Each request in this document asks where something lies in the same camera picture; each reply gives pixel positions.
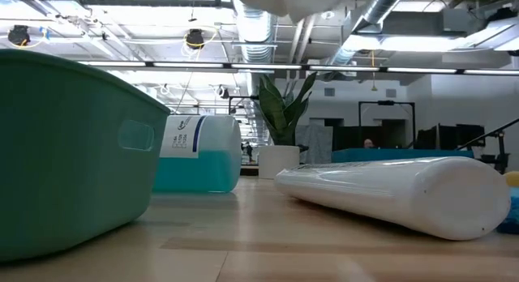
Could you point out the white spray bottle blue collar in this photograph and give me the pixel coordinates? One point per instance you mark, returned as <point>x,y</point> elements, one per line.
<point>198,168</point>

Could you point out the white lotion bottle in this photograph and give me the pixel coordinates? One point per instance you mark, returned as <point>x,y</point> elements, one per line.
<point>385,193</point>

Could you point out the yellow cloth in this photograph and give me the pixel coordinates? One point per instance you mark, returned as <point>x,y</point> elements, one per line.
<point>513,178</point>

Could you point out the blue sponge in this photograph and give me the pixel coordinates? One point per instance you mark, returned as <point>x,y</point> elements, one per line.
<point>511,213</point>

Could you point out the green snake plant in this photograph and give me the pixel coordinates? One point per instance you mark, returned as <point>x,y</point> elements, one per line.
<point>280,112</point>

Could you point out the white plant pot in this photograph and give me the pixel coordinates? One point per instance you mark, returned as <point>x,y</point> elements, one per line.
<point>279,162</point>

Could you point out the grey curtain panel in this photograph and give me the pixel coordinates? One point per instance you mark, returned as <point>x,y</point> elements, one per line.
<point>314,144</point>

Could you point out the long ceiling light bar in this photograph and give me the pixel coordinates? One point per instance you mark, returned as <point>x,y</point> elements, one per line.
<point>263,66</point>

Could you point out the blue tray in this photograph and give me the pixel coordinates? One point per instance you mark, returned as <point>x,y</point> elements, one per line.
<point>365,154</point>

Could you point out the person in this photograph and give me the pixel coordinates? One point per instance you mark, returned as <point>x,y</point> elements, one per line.
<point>368,143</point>

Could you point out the small teal plastic bin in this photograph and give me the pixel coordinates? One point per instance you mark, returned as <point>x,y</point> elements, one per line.
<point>61,152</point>

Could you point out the black monitors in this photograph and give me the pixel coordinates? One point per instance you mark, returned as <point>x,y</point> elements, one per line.
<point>466,136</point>

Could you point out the black tripod stand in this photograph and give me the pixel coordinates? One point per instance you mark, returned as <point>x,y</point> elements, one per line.
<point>503,152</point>

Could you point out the corrugated silver air duct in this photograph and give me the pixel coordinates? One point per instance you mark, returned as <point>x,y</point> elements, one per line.
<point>255,26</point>

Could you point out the black frame stand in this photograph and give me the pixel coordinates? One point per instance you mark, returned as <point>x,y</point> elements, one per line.
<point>387,103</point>

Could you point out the spiral silver air duct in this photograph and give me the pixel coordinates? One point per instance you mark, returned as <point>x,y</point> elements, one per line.
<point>377,6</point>

